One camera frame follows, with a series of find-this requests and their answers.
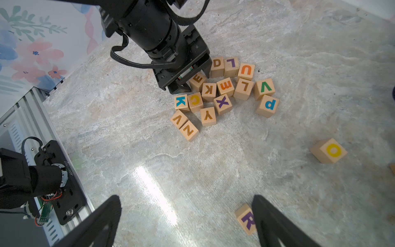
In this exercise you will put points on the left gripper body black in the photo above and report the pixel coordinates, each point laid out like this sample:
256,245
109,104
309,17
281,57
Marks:
194,58

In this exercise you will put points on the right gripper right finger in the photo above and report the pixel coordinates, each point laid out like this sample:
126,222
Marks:
275,229

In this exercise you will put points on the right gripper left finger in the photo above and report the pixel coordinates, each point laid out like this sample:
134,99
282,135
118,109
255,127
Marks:
98,229

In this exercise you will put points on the brown E letter block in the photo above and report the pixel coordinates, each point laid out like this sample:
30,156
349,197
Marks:
197,81

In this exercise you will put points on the purple R letter block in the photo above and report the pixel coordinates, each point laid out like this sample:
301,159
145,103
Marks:
245,217

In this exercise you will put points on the brown D letter block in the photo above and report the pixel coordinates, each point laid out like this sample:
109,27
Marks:
217,68

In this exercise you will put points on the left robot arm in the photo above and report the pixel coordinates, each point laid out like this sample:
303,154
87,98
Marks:
175,47

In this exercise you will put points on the teal K letter block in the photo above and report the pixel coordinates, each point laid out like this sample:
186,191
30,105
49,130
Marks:
181,103

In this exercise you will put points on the yellow C letter block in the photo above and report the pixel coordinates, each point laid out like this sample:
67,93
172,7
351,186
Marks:
195,102

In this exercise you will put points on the brown K letter block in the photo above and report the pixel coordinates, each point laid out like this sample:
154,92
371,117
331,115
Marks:
209,91

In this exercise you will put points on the brown V letter block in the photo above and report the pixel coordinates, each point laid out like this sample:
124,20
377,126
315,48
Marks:
179,119

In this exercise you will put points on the brown Y letter block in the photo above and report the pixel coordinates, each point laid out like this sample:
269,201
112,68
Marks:
208,116

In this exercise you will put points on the orange E letter block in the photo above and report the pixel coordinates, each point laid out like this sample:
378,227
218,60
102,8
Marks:
225,86

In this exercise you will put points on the purple X letter block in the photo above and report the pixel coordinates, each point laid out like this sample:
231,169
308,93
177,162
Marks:
223,104

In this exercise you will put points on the brown N letter block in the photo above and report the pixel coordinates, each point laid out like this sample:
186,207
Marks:
189,131

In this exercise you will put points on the purple L letter block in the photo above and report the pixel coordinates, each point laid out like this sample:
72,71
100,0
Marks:
231,67

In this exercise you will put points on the brown L letter block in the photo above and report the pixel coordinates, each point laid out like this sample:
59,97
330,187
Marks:
243,89

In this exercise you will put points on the orange U letter block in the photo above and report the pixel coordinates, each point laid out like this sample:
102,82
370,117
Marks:
246,71

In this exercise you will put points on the green V letter block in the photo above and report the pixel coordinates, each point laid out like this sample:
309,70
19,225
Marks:
263,87

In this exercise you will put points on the yellow O letter block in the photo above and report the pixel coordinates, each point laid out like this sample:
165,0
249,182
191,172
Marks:
328,151

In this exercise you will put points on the teal P letter block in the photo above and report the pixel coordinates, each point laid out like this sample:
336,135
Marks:
267,106

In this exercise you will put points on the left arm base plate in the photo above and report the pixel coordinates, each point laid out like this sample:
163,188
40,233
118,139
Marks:
56,176

